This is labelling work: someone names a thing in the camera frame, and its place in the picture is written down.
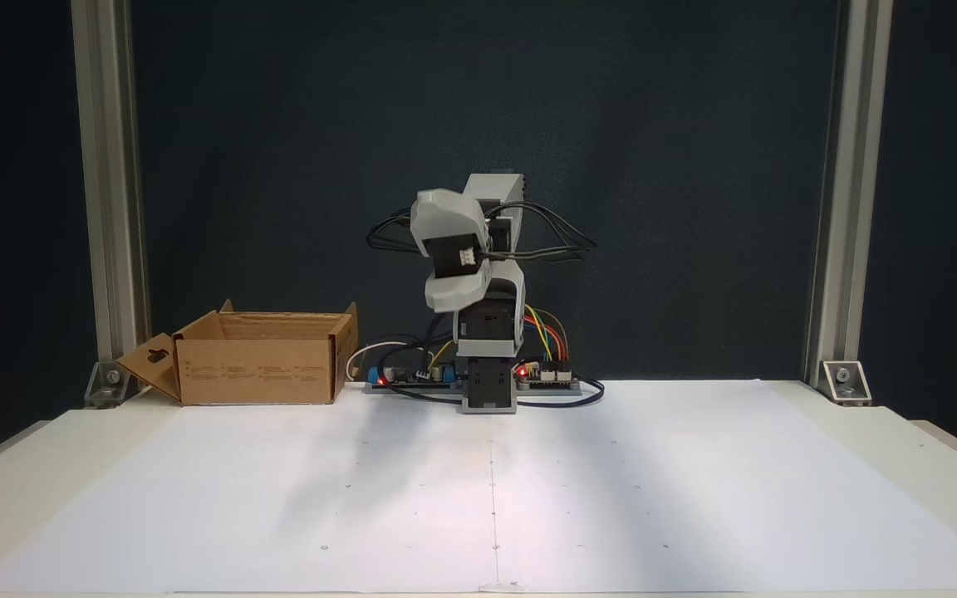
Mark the coloured jumper wire bundle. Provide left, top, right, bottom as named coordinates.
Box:
left=524, top=305, right=571, bottom=368

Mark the brown cardboard box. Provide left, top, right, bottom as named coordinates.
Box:
left=117, top=301, right=359, bottom=406

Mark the thick black cable loop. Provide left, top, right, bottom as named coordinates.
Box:
left=387, top=378, right=606, bottom=409

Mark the circuit board with blue parts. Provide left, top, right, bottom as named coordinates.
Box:
left=365, top=359, right=461, bottom=394

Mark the black servo cable bundle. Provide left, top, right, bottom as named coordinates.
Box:
left=487, top=202, right=598, bottom=262
left=366, top=208, right=428, bottom=252

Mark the motor controller circuit board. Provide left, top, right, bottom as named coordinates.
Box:
left=516, top=361, right=583, bottom=394

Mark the aluminium frame post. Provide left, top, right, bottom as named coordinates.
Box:
left=802, top=0, right=895, bottom=387
left=71, top=0, right=151, bottom=366

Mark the metal corner bracket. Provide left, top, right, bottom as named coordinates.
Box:
left=84, top=360, right=132, bottom=408
left=819, top=360, right=872, bottom=406

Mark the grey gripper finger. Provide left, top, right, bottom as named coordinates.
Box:
left=425, top=264, right=498, bottom=314
left=410, top=189, right=492, bottom=254

